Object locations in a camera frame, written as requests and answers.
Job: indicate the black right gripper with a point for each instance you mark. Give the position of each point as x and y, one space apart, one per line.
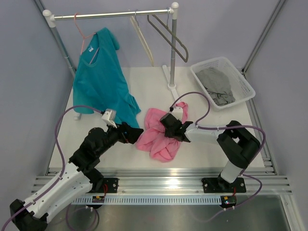
168 133

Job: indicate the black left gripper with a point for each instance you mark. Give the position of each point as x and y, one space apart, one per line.
131 135

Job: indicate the pink t shirt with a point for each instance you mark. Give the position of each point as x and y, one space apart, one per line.
153 139

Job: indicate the cream hanger with metal hook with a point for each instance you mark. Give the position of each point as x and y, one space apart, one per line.
134 22

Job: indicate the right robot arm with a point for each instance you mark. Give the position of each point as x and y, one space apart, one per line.
238 144

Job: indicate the teal t shirt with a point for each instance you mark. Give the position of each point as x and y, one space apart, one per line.
100 83

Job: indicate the grey velvet hanger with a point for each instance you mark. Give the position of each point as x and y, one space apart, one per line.
174 39

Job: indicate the grey cloth in basket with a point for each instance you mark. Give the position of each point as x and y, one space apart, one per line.
217 85

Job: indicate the white plastic basket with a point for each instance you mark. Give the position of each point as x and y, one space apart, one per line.
242 90

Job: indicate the white and metal clothes rack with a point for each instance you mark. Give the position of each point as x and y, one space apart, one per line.
172 11

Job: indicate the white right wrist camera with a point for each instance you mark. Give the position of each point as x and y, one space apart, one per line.
177 112

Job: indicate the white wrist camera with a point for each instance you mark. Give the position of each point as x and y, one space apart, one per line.
108 117
177 112

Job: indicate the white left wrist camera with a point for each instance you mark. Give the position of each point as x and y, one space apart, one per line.
108 117

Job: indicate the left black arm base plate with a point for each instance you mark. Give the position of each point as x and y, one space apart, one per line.
105 185

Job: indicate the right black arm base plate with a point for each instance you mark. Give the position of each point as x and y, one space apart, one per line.
218 185

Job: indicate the slotted white cable duct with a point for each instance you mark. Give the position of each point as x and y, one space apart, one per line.
148 200

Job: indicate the pink wire hanger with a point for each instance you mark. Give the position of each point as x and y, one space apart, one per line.
84 38

